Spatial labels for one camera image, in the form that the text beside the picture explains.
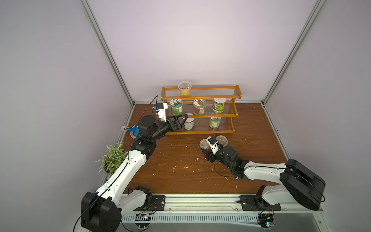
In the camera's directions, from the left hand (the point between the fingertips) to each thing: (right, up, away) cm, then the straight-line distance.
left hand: (184, 117), depth 69 cm
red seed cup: (+11, -17, +11) cm, 23 cm away
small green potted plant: (-38, -22, +4) cm, 44 cm away
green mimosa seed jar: (-6, +7, +19) cm, 21 cm away
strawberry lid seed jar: (+9, +6, +19) cm, 21 cm away
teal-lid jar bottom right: (+20, -5, +29) cm, 35 cm away
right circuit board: (+40, -50, 0) cm, 64 cm away
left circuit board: (-22, -53, +3) cm, 57 cm away
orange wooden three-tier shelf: (+16, +5, +26) cm, 31 cm away
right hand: (+12, -16, +13) cm, 24 cm away
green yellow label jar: (+21, +7, +20) cm, 29 cm away
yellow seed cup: (0, +17, +14) cm, 22 cm away
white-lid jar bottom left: (+2, -5, +28) cm, 28 cm away
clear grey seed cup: (+24, -15, +22) cm, 36 cm away
